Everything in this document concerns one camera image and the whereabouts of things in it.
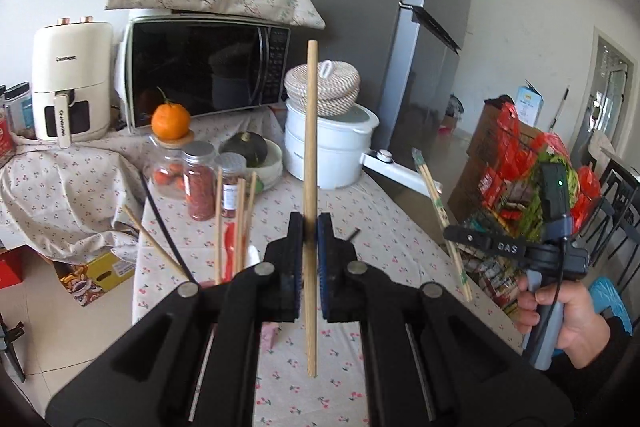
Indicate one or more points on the white electric pot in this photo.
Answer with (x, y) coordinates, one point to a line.
(325, 157)

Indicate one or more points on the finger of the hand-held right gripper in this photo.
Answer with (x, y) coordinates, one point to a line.
(500, 247)

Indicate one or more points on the red snack packet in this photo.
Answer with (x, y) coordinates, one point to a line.
(507, 127)

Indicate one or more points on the black tripod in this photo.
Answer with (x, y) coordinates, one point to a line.
(10, 347)

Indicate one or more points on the black chopstick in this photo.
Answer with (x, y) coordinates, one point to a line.
(354, 234)

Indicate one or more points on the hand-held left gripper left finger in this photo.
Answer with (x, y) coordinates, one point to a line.
(290, 272)

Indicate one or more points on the orange fruit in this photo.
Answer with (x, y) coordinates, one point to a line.
(171, 121)

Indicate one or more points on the blue plastic stool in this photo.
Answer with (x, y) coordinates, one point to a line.
(607, 302)

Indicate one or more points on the stack of white bowls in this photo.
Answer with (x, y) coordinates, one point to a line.
(272, 167)

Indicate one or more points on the yellow cardboard box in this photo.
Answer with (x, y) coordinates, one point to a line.
(95, 277)

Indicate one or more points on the small red box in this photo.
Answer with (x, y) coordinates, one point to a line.
(10, 272)

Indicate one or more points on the white ceramic spoon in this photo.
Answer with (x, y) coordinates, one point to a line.
(252, 255)

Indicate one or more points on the plain wooden chopstick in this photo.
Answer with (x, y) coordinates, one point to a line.
(150, 237)
(240, 227)
(311, 132)
(250, 207)

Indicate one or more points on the grey refrigerator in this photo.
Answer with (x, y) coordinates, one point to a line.
(360, 7)

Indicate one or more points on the glass panel door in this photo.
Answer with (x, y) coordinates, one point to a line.
(607, 92)

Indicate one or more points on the tall goji berry jar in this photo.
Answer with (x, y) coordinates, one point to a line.
(199, 192)

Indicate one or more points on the green print bamboo chopstick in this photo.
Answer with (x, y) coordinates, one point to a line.
(440, 207)

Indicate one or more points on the cherry print tablecloth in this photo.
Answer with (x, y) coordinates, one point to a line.
(390, 247)

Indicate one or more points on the black chair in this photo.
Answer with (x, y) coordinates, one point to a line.
(617, 197)

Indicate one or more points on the labelled jar with silver lid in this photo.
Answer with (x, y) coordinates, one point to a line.
(231, 197)

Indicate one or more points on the white air fryer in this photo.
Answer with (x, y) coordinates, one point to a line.
(72, 82)

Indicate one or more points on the red tin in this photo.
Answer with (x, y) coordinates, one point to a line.
(4, 134)

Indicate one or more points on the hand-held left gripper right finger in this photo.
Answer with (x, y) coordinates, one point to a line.
(325, 277)

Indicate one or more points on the black microwave oven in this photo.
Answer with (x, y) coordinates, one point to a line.
(200, 77)

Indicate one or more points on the person's right forearm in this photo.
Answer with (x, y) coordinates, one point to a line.
(600, 382)

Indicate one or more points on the small floral cabinet cloth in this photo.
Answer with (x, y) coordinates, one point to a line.
(65, 187)

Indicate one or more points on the person's right hand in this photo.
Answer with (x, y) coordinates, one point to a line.
(577, 317)

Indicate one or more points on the light blue carton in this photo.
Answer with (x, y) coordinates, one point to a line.
(530, 102)

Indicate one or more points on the glass jar with wooden lid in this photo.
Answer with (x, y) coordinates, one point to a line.
(165, 177)

